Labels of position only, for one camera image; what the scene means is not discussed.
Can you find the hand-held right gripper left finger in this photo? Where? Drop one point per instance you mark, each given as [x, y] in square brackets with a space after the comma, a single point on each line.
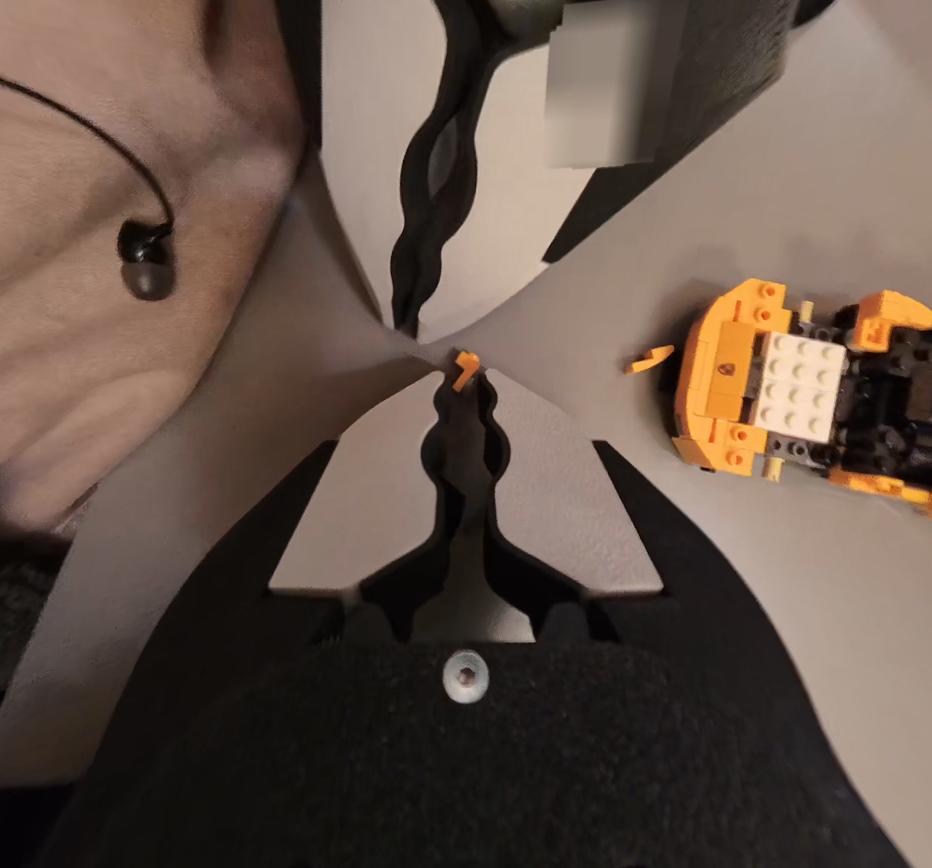
[364, 504]

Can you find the orange two-stud lego plate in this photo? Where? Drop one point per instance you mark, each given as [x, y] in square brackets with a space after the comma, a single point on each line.
[648, 362]

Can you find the beige hoodie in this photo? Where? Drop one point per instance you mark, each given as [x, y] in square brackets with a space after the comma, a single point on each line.
[109, 373]

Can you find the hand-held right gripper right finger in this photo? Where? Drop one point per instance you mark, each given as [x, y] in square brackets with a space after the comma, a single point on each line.
[575, 511]

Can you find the small orange lego tile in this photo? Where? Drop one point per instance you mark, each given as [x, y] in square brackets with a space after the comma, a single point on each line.
[466, 362]

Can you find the orange lego car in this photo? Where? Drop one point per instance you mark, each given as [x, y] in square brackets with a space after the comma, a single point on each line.
[735, 344]

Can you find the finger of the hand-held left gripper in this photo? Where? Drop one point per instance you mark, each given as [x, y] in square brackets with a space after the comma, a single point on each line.
[510, 227]
[364, 81]

